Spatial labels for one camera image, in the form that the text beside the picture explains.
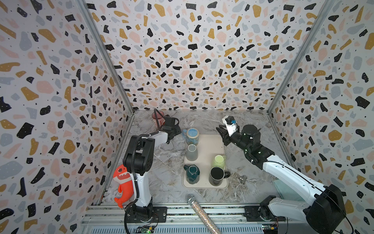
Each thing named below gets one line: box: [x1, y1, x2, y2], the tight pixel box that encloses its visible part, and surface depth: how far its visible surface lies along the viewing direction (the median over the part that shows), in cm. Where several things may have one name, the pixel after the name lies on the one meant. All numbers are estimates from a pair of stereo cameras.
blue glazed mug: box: [182, 127, 200, 146], surface depth 96 cm
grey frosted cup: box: [186, 144, 199, 162], surface depth 90 cm
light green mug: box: [211, 154, 227, 169], surface depth 85 cm
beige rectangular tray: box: [182, 134, 229, 190], surface depth 86 cm
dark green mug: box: [183, 164, 201, 185], surface depth 81 cm
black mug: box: [208, 165, 231, 187], surface depth 81 cm
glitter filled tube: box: [186, 194, 222, 234], surface depth 72 cm
